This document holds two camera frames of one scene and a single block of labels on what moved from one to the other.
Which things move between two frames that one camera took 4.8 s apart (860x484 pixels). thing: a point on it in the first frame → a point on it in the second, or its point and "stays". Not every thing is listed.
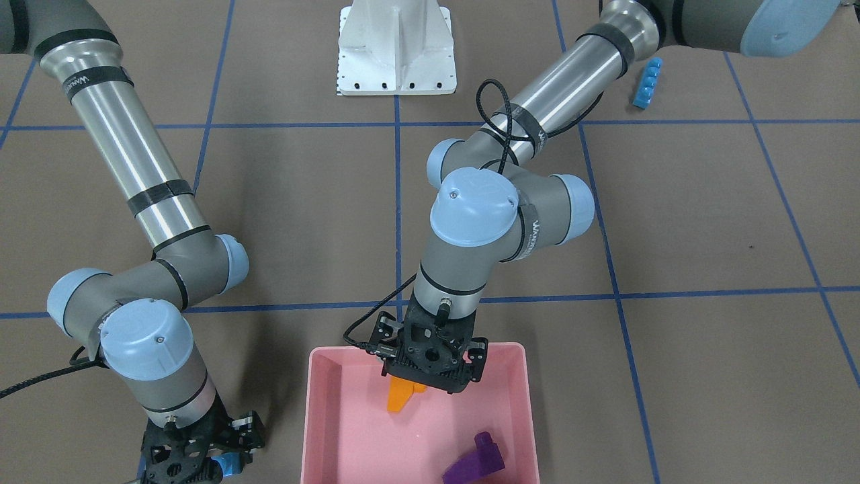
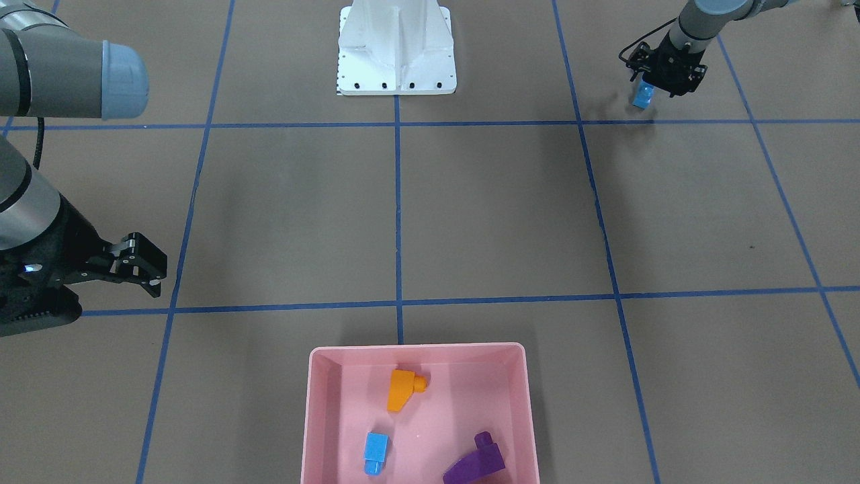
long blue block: [648, 85] stays
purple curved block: [486, 458] stays
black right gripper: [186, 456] → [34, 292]
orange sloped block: [400, 391] stays
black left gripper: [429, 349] → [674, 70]
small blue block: [232, 462] → [375, 453]
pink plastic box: [349, 437] stays
